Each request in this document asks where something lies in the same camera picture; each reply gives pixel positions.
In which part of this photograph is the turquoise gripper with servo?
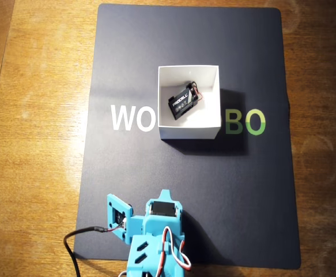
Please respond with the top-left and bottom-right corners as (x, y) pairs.
(142, 189), (186, 241)

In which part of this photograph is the small black battery pack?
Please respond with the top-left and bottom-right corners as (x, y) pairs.
(167, 81), (206, 120)

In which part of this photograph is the white open cardboard box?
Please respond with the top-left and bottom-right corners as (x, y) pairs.
(157, 65), (222, 140)

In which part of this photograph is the dark mat with printed letters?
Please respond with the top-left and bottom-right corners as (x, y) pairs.
(73, 3), (301, 271)

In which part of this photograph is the white red servo cable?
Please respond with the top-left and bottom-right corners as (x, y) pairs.
(160, 226), (192, 271)

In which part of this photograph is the black camera cable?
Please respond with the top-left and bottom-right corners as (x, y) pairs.
(63, 223), (127, 277)

